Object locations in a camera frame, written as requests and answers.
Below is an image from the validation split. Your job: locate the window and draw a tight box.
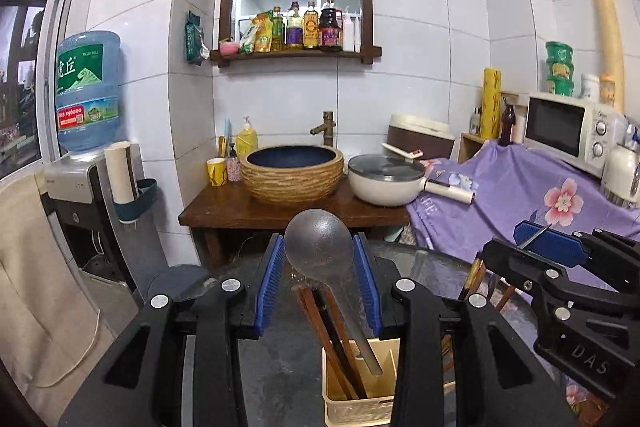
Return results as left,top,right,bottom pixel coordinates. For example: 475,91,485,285
0,0,68,182

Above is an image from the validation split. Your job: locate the purple floral cloth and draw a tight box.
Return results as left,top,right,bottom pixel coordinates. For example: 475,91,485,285
404,139,640,300

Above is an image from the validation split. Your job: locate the beige hanging cloth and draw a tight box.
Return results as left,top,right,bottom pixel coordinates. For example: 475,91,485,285
0,172,116,388

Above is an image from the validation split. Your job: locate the blue water bottle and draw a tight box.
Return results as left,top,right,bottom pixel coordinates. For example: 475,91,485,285
54,30,122,159

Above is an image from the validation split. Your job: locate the white microwave oven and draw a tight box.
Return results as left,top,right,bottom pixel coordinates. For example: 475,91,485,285
523,92,621,178

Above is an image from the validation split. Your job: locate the rolled beige mat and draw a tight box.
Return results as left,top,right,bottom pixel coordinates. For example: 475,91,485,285
591,0,628,114

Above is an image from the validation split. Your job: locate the grey water dispenser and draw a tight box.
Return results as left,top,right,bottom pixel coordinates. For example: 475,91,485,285
45,152,151,305

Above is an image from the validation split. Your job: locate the white plastic jug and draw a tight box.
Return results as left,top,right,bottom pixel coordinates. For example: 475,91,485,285
600,144,640,208

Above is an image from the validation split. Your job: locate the yellow oil pouch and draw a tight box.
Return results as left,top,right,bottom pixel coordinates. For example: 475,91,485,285
254,12,275,54

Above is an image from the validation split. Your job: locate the teal wall holder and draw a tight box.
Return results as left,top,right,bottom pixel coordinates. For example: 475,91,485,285
112,178,158,224

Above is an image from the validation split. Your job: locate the brown glass bottle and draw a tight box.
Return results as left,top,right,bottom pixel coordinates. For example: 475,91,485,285
499,103,516,146

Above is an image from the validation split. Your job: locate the dark soy sauce bottle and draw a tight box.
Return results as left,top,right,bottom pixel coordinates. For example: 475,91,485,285
318,0,343,52

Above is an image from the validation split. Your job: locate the yellow soap dispenser bottle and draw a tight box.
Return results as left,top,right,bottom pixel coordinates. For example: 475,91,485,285
236,117,259,158

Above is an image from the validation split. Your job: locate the white squeeze bottle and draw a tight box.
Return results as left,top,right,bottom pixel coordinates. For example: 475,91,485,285
342,7,362,52

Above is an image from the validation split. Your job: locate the translucent grey spoon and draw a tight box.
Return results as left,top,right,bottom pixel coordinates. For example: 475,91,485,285
284,208,385,378

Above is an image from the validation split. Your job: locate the beige plastic utensil holder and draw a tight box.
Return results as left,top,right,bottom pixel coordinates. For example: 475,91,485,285
321,337,402,427

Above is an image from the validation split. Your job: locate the woven textured sink basin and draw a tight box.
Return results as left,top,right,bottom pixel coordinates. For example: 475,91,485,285
240,144,346,206

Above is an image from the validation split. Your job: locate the dark chopstick with gold band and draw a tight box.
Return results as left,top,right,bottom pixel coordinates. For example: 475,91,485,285
459,258,484,301

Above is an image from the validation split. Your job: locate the white pot with glass lid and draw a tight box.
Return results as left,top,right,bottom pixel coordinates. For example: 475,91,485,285
347,153,476,208

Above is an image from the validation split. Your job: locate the green and yellow packet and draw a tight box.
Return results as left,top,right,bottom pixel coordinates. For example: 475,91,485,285
239,18,261,55

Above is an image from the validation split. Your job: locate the thin silver utensil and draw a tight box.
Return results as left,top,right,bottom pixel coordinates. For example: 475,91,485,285
519,223,552,250

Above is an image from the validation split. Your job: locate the amber sauce bottle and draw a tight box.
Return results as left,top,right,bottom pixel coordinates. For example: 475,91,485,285
302,1,320,49

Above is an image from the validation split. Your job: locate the light wooden box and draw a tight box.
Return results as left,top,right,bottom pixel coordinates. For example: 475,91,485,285
457,132,488,164

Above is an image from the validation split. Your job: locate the white and brown rice cooker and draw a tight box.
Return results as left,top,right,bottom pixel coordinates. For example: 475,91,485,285
382,113,456,162

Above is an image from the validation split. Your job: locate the yellow cup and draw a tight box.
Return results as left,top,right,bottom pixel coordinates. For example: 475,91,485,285
206,158,229,186

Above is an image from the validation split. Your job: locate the dark wooden vanity counter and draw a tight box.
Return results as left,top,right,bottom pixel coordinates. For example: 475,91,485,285
178,179,412,269

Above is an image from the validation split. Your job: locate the bronze faucet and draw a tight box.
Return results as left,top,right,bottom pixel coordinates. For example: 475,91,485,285
310,110,335,148

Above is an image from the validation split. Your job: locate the yellow wrapped roll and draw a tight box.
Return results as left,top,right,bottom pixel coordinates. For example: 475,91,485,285
481,68,502,140

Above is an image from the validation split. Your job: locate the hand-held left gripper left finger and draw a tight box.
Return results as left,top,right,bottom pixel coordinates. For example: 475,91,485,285
57,233,287,427

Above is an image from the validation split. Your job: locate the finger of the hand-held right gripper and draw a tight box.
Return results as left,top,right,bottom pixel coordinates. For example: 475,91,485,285
513,221,640,294
481,237,640,325

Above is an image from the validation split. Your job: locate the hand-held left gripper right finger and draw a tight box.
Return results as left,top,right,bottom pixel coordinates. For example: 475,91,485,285
351,232,583,427

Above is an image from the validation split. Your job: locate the pink pump bottle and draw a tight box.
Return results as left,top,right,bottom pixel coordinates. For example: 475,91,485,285
226,144,242,182

